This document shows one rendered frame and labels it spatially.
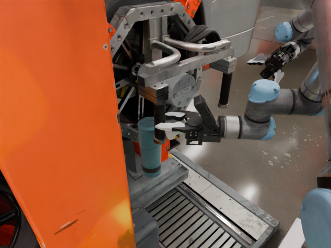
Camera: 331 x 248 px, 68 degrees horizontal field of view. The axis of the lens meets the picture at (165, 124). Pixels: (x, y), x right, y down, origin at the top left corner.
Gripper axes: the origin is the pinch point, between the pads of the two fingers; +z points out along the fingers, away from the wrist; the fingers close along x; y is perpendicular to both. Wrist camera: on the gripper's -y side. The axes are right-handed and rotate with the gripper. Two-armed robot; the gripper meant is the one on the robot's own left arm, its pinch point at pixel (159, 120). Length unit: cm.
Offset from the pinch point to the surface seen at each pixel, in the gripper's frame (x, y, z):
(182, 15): 38.5, -21.4, -6.7
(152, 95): -1.0, -9.6, 1.8
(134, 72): 37.3, 2.6, 13.7
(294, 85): 201, 98, -145
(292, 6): 235, 20, -130
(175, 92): 13.1, -2.2, -4.6
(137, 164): 31, 56, 15
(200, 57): 16.4, -13.8, -12.7
